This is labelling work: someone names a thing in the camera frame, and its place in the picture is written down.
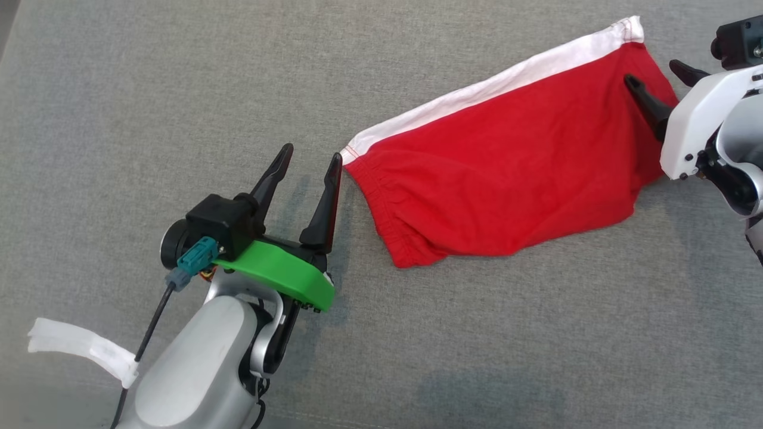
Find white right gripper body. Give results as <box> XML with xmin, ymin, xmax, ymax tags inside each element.
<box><xmin>659</xmin><ymin>63</ymin><xmax>763</xmax><ymax>181</ymax></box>

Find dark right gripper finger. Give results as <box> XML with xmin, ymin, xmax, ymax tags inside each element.
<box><xmin>624</xmin><ymin>73</ymin><xmax>675</xmax><ymax>142</ymax></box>
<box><xmin>669</xmin><ymin>59</ymin><xmax>712</xmax><ymax>88</ymax></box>

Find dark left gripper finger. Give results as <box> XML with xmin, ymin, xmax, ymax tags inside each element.
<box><xmin>249</xmin><ymin>143</ymin><xmax>294</xmax><ymax>234</ymax></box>
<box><xmin>299</xmin><ymin>152</ymin><xmax>344</xmax><ymax>256</ymax></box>

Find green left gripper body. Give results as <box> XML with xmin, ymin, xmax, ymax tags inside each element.
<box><xmin>159</xmin><ymin>218</ymin><xmax>336</xmax><ymax>313</ymax></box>

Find red shorts with white stripe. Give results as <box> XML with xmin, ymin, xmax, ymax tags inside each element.
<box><xmin>340</xmin><ymin>15</ymin><xmax>681</xmax><ymax>269</ymax></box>

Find grey fabric sofa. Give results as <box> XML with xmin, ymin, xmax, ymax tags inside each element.
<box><xmin>0</xmin><ymin>0</ymin><xmax>763</xmax><ymax>429</ymax></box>

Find white tape strip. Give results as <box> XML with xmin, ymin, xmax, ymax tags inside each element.
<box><xmin>27</xmin><ymin>317</ymin><xmax>139</xmax><ymax>390</ymax></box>

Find teal left camera connector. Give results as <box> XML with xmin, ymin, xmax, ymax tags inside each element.
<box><xmin>165</xmin><ymin>236</ymin><xmax>219</xmax><ymax>292</ymax></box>

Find black left camera cable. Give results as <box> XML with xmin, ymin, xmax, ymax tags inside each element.
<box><xmin>110</xmin><ymin>282</ymin><xmax>178</xmax><ymax>429</ymax></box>

